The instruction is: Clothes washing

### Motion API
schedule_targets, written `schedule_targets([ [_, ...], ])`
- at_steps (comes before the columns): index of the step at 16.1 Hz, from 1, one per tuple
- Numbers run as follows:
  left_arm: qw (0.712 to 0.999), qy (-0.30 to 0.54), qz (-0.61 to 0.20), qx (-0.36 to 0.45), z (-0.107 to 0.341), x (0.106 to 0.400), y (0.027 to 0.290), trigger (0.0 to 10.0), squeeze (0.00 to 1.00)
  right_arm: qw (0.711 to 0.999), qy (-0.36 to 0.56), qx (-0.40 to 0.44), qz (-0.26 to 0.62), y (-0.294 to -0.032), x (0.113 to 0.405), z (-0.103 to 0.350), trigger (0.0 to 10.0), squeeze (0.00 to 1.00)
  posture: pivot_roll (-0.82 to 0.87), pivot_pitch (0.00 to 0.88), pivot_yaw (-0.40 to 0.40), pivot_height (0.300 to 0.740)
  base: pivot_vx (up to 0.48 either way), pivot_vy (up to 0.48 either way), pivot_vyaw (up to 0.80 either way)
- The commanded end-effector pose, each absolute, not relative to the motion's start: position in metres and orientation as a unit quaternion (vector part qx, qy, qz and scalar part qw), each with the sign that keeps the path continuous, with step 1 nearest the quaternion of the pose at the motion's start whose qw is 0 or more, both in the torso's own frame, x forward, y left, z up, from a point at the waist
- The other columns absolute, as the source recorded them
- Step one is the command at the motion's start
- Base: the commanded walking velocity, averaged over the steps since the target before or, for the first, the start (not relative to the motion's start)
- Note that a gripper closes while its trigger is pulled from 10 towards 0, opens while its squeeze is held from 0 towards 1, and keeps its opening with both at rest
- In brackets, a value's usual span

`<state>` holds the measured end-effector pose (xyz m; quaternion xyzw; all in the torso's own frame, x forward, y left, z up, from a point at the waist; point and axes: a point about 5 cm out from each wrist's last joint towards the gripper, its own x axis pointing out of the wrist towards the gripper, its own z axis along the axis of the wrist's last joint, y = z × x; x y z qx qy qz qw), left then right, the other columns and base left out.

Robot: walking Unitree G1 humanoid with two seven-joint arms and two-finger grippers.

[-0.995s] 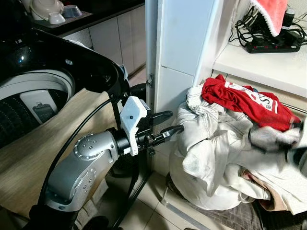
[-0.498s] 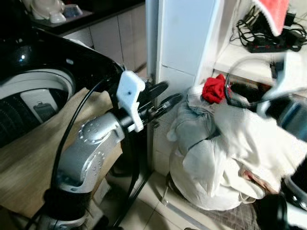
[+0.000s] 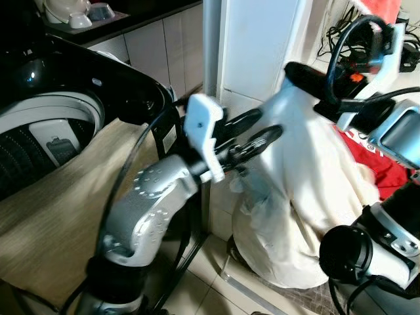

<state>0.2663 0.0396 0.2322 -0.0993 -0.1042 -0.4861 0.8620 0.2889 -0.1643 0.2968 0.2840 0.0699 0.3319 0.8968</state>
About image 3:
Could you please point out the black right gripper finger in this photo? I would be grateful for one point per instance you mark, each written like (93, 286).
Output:
(305, 75)

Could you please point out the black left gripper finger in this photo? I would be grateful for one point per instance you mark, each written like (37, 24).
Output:
(259, 143)
(244, 121)

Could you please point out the white garment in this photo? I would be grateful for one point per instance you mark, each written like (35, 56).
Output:
(295, 190)

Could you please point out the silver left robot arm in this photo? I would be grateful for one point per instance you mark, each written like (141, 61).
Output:
(141, 210)

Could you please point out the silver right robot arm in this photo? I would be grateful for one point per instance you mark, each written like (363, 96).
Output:
(397, 134)

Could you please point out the black and white washing machine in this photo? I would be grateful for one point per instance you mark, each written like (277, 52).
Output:
(59, 72)

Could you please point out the black power strip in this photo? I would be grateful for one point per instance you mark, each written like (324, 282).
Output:
(410, 59)

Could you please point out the white tall appliance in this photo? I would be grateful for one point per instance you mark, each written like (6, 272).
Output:
(256, 46)

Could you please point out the red hat with white trim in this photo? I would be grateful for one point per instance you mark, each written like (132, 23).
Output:
(380, 10)

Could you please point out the red garment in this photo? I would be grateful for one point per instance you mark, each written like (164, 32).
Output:
(387, 174)

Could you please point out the white kitchen cabinet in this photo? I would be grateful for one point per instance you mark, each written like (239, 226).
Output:
(164, 52)

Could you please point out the beige cloth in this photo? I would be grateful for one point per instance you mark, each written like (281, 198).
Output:
(59, 216)

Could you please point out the clear glass container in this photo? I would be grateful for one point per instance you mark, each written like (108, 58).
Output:
(102, 11)

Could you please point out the white bowl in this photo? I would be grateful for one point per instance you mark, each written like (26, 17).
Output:
(80, 21)

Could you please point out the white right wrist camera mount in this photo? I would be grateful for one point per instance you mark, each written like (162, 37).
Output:
(387, 62)

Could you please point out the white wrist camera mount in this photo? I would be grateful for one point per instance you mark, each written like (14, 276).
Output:
(387, 62)
(202, 128)

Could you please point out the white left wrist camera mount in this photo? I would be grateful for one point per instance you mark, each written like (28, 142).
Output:
(202, 128)

